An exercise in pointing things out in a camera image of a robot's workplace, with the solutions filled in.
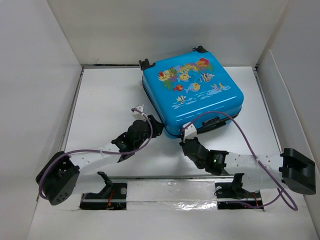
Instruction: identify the blue kids suitcase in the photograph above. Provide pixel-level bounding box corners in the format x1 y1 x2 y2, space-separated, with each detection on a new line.
139 45 244 138

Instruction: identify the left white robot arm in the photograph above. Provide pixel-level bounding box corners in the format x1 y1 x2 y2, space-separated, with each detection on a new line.
35 114 164 206

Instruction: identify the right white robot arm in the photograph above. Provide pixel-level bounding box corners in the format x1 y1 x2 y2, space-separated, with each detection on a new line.
180 137 316 197

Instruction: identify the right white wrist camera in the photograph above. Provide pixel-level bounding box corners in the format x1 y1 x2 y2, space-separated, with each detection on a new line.
181 122 197 143

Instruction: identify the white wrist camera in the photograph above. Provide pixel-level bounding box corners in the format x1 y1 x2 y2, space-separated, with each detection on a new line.
181 122 197 143
131 104 146 121

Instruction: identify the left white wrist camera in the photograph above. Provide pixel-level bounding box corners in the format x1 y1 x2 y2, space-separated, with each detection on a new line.
131 104 146 121

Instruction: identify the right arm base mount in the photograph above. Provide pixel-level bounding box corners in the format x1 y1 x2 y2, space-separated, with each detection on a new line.
214 173 263 210

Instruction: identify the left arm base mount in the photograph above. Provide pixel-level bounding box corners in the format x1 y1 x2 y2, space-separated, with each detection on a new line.
79 171 128 211

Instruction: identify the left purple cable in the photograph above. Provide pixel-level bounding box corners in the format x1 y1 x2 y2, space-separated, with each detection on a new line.
39 107 154 201

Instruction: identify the purple cable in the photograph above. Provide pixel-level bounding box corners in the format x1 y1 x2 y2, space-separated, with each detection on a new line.
182 110 299 211
39 107 154 201

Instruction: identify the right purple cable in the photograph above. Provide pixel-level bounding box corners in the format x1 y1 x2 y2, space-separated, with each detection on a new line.
182 110 299 211

